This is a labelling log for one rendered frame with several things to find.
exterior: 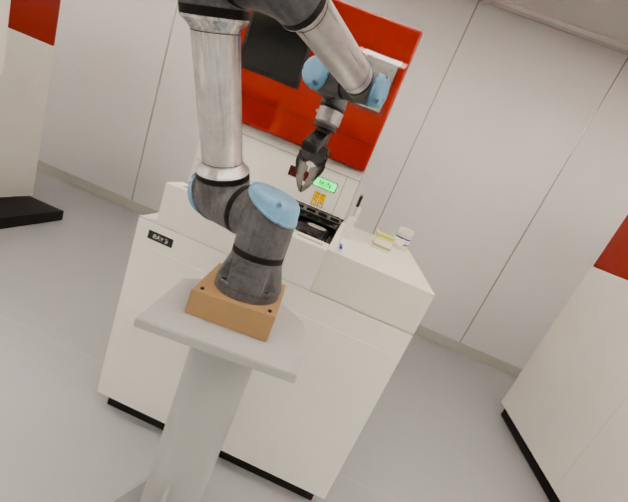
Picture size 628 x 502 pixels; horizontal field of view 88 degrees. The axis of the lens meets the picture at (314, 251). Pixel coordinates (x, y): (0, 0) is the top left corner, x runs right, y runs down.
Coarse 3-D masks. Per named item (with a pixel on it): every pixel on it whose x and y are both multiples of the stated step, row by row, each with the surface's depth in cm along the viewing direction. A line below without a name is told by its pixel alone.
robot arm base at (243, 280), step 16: (240, 256) 68; (224, 272) 70; (240, 272) 67; (256, 272) 67; (272, 272) 69; (224, 288) 68; (240, 288) 67; (256, 288) 68; (272, 288) 70; (256, 304) 69
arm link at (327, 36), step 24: (240, 0) 48; (264, 0) 47; (288, 0) 48; (312, 0) 49; (288, 24) 52; (312, 24) 53; (336, 24) 57; (312, 48) 60; (336, 48) 60; (336, 72) 67; (360, 72) 70; (360, 96) 77; (384, 96) 79
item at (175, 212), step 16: (176, 192) 103; (160, 208) 105; (176, 208) 104; (192, 208) 103; (160, 224) 106; (176, 224) 105; (192, 224) 105; (208, 224) 104; (208, 240) 105; (224, 240) 104; (304, 240) 101; (288, 256) 102; (304, 256) 101; (320, 256) 100; (288, 272) 103; (304, 272) 102
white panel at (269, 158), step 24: (264, 144) 157; (288, 144) 156; (192, 168) 165; (264, 168) 160; (288, 168) 158; (336, 168) 155; (288, 192) 161; (312, 192) 159; (336, 192) 157; (336, 216) 160
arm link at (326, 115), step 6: (324, 108) 93; (330, 108) 93; (318, 114) 95; (324, 114) 94; (330, 114) 93; (336, 114) 94; (342, 114) 95; (318, 120) 96; (324, 120) 94; (330, 120) 94; (336, 120) 94; (336, 126) 96
